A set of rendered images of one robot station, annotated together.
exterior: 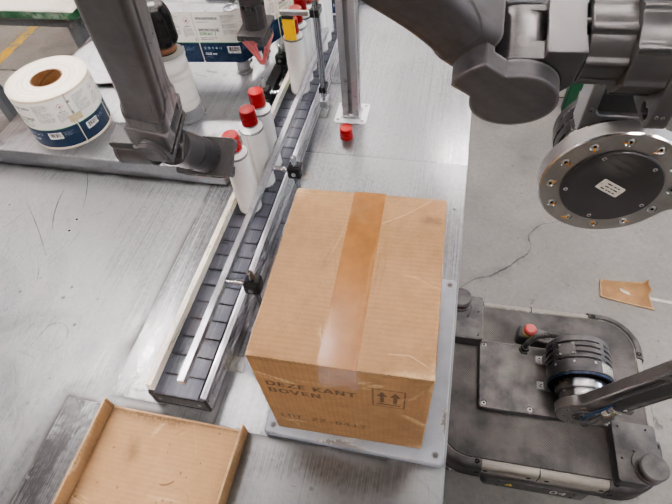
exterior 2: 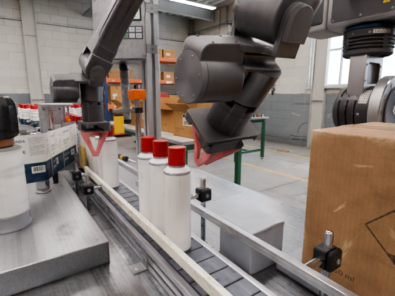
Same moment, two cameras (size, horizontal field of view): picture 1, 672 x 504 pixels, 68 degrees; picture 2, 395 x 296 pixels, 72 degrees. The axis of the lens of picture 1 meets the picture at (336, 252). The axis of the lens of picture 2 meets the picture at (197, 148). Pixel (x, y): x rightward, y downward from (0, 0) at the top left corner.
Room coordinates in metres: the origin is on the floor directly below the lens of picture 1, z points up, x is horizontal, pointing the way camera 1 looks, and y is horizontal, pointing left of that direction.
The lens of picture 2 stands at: (0.45, 0.54, 1.18)
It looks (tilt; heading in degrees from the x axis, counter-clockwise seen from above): 11 degrees down; 309
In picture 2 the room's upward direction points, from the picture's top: straight up
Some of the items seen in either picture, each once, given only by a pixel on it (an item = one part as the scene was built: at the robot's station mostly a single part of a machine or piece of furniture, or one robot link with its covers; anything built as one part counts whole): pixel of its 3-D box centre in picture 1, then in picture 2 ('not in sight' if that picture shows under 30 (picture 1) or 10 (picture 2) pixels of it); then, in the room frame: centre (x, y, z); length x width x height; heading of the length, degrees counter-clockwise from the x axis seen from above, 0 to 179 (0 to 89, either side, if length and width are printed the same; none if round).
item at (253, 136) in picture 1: (256, 148); (161, 186); (0.86, 0.15, 0.98); 0.05 x 0.05 x 0.20
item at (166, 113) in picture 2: not in sight; (177, 114); (2.52, -1.69, 0.96); 0.53 x 0.45 x 0.37; 76
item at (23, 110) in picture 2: not in sight; (50, 113); (3.49, -0.77, 0.98); 0.57 x 0.46 x 0.21; 73
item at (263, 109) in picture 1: (264, 129); (149, 179); (0.92, 0.13, 0.98); 0.05 x 0.05 x 0.20
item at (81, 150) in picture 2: not in sight; (82, 157); (1.45, 0.01, 0.94); 0.10 x 0.01 x 0.09; 163
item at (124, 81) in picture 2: not in sight; (125, 94); (1.28, -0.08, 1.18); 0.04 x 0.04 x 0.21
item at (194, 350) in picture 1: (274, 156); (173, 194); (0.86, 0.11, 0.95); 1.07 x 0.01 x 0.01; 163
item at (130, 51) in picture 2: not in sight; (123, 32); (1.23, -0.05, 1.38); 0.17 x 0.10 x 0.19; 38
